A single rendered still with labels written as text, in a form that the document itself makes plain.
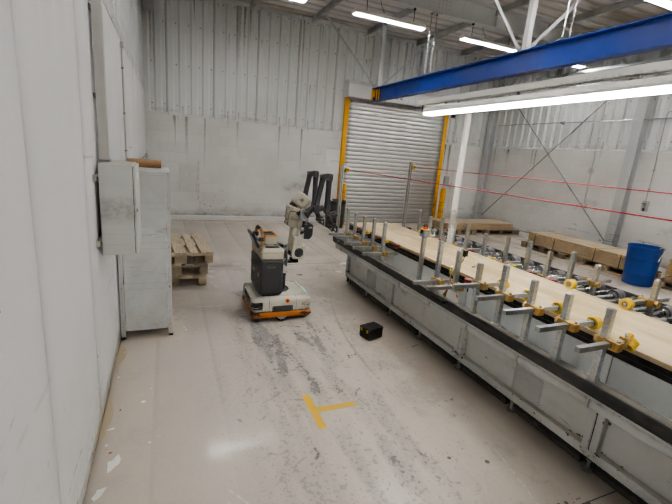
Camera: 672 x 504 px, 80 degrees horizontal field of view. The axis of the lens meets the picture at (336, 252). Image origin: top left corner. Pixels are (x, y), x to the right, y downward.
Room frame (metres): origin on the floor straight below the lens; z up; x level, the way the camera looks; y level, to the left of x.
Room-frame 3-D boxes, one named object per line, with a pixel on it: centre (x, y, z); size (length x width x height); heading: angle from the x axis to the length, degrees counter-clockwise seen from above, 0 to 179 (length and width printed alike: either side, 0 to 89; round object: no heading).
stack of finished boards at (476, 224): (11.28, -3.79, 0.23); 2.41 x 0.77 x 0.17; 115
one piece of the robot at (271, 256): (4.31, 0.74, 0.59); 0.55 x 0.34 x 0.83; 24
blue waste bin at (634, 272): (6.99, -5.49, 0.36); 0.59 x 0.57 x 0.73; 113
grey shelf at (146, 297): (3.85, 1.89, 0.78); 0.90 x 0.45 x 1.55; 23
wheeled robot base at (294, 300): (4.34, 0.65, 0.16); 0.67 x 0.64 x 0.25; 114
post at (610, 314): (2.05, -1.51, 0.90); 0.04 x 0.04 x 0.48; 23
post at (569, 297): (2.28, -1.41, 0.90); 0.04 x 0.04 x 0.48; 23
